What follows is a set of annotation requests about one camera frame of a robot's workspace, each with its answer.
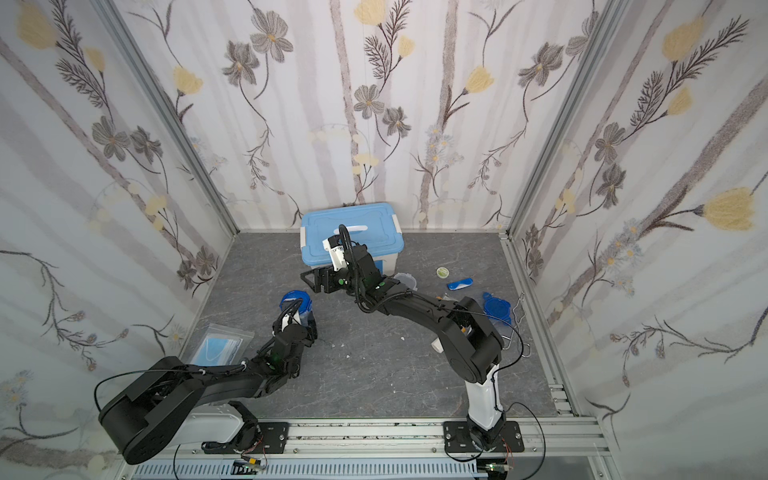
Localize blue lidded clear jar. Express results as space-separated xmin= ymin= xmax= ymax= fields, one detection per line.
xmin=279 ymin=290 xmax=312 ymax=328
xmin=393 ymin=272 xmax=418 ymax=291

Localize blue lidded white storage box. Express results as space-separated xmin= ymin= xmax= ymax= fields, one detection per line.
xmin=300 ymin=203 xmax=405 ymax=276

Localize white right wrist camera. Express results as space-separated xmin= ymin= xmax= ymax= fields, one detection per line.
xmin=322 ymin=235 xmax=348 ymax=271

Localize blue jar lid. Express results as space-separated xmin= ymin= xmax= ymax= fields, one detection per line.
xmin=482 ymin=292 xmax=513 ymax=326

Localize small blue tube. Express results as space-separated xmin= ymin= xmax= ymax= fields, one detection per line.
xmin=446 ymin=278 xmax=474 ymax=291

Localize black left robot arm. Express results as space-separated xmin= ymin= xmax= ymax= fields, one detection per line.
xmin=98 ymin=298 xmax=317 ymax=465

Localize white shampoo bottle orange cap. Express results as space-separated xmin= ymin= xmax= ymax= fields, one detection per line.
xmin=431 ymin=338 xmax=444 ymax=354

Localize bagged blue face masks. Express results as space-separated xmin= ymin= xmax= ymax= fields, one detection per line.
xmin=185 ymin=324 xmax=254 ymax=367

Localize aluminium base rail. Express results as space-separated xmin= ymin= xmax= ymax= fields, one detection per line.
xmin=114 ymin=417 xmax=620 ymax=479

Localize white slotted cable duct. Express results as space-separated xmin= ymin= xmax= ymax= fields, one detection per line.
xmin=130 ymin=458 xmax=488 ymax=479

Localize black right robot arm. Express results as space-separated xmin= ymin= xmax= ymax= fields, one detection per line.
xmin=301 ymin=224 xmax=513 ymax=451

